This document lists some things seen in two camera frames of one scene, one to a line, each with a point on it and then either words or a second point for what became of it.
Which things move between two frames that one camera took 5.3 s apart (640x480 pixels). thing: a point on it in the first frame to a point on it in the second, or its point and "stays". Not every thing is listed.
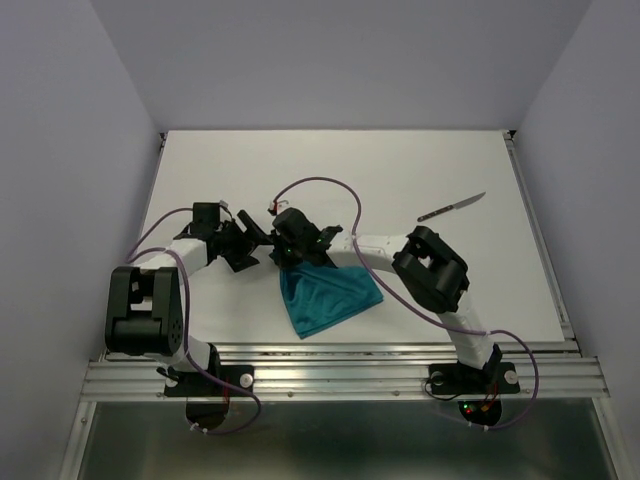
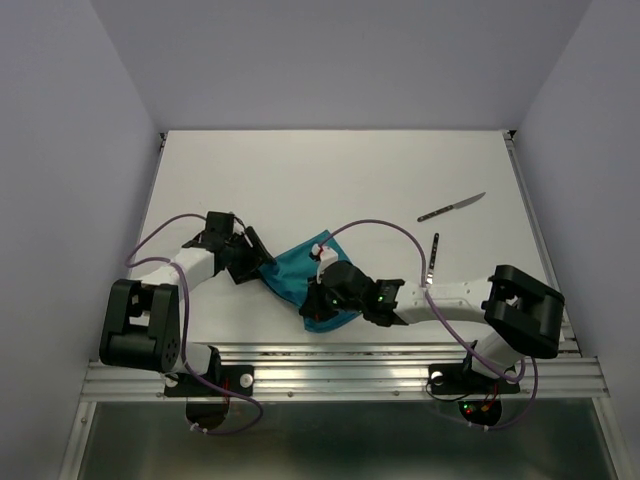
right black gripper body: [287, 254] to [327, 303]
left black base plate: [193, 384] stays
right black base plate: [500, 378] stays
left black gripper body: [235, 245] to [243, 258]
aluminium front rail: [355, 371] stays
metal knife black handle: [456, 206] stays
